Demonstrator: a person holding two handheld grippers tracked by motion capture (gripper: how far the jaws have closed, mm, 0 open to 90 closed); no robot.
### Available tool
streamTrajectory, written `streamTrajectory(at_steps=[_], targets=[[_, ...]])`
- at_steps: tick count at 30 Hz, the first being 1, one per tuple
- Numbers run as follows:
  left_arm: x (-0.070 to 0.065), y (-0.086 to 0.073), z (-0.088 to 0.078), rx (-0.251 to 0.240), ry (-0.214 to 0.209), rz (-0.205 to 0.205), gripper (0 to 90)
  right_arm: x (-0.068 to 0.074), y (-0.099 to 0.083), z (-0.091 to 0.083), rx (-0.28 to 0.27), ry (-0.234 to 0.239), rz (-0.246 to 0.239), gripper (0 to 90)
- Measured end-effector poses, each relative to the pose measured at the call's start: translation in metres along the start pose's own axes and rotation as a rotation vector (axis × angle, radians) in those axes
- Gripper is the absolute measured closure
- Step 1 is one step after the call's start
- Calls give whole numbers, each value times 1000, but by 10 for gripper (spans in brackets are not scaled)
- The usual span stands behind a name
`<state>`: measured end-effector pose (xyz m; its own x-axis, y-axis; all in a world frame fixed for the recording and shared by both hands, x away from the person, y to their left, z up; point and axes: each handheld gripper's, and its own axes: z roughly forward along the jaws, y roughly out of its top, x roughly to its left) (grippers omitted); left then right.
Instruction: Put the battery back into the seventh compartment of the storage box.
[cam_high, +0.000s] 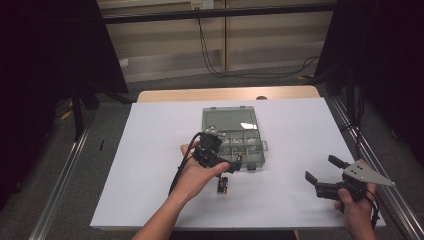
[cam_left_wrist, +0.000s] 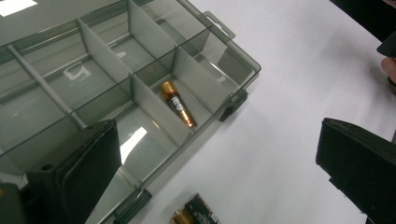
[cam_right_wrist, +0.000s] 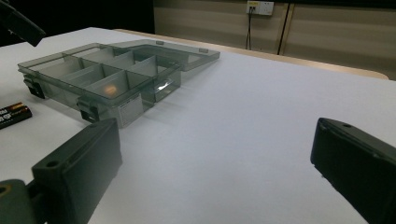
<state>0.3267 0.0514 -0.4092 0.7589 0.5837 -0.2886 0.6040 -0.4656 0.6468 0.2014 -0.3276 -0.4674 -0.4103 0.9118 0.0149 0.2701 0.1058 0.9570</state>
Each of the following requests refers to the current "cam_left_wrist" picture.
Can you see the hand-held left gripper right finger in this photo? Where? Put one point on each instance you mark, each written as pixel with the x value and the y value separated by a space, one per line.
pixel 364 161

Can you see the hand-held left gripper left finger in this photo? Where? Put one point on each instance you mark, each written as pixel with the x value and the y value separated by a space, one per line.
pixel 77 177

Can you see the black and copper battery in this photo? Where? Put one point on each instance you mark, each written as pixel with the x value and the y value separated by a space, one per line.
pixel 182 218
pixel 176 102
pixel 202 211

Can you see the grey transparent storage box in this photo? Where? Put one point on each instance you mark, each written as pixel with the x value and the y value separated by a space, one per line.
pixel 102 56

